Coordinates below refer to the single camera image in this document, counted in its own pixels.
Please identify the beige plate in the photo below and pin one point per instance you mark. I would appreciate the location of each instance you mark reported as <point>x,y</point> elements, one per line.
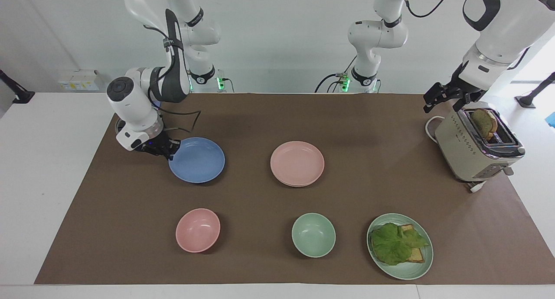
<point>299,186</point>

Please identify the brown bread slice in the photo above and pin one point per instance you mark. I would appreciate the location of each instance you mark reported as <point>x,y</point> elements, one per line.
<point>483,122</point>

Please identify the toast slice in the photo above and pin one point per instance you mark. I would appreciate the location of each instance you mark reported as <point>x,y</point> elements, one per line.
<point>417,255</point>

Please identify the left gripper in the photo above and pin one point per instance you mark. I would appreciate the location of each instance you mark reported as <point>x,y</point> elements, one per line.
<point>466,85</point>

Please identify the white socket box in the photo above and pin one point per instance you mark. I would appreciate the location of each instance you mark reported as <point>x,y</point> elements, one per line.
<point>78,82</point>

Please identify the blue object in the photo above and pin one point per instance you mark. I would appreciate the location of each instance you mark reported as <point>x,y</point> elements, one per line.
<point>551,119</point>

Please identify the pink bowl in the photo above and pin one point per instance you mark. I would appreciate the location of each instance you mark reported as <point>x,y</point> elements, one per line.
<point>197,230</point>

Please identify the pink plate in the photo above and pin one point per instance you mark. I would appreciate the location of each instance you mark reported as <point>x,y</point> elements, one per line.
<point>297,162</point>

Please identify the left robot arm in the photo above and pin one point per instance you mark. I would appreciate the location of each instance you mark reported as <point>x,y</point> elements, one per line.
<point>377,36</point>

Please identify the green plate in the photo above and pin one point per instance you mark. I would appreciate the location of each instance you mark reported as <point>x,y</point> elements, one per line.
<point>403,271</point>

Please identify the black stand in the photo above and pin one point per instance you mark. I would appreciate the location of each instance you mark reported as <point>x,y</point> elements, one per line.
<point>17,93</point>
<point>531,97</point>

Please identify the blue plate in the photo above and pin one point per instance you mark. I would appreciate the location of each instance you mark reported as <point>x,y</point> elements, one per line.
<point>199,161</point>

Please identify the beige toaster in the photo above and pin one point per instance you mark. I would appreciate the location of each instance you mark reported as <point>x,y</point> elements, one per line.
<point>468,153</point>

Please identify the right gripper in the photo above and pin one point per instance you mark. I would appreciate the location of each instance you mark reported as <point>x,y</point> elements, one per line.
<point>152,145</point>

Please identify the green bowl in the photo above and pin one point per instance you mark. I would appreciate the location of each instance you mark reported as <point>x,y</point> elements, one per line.
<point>313,234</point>

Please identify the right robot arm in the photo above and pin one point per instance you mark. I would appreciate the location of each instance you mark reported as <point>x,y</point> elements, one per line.
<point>130,103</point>

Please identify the green lettuce leaf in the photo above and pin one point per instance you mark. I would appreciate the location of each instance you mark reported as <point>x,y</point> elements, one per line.
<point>392,244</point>

